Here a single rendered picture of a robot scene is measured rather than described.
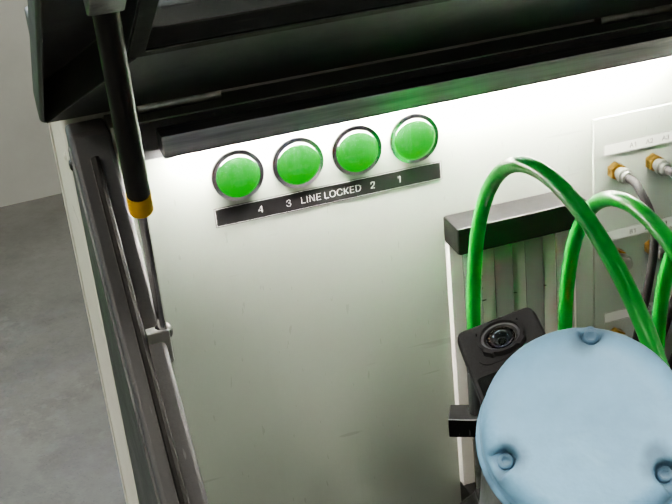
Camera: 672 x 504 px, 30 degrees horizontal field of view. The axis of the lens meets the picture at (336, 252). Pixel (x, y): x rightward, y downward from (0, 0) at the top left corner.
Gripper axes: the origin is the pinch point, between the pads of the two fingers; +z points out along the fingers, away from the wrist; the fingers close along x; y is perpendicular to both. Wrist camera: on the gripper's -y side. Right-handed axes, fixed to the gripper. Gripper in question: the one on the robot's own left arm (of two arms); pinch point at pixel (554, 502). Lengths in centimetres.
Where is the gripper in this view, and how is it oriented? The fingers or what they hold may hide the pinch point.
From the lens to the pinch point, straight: 79.3
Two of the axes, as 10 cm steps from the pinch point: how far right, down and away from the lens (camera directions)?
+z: 1.5, 3.2, 9.3
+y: 2.9, 8.9, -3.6
